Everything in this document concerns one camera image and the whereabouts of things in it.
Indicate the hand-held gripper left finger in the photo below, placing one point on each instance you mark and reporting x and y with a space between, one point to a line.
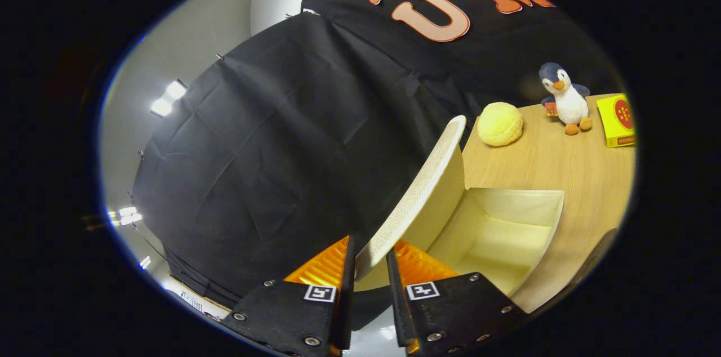
281 317

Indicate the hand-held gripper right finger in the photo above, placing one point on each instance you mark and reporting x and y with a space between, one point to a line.
456 312

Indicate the cream fabric storage box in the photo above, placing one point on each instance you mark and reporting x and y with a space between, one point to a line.
495 233

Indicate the brown fuzzy bow shoe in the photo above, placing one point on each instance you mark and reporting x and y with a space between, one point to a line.
597 258

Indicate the white labelled panel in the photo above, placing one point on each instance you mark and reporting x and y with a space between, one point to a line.
194 299

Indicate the black backdrop cloth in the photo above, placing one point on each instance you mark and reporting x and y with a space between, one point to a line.
281 148

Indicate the ceiling light panel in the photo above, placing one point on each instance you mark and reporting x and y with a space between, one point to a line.
168 99
127 215

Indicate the yellow bread plush toy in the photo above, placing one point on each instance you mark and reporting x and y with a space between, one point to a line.
500 124

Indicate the blue white penguin plush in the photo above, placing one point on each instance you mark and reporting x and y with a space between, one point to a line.
570 102

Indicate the yellow book red circle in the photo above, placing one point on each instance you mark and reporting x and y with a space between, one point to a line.
617 120

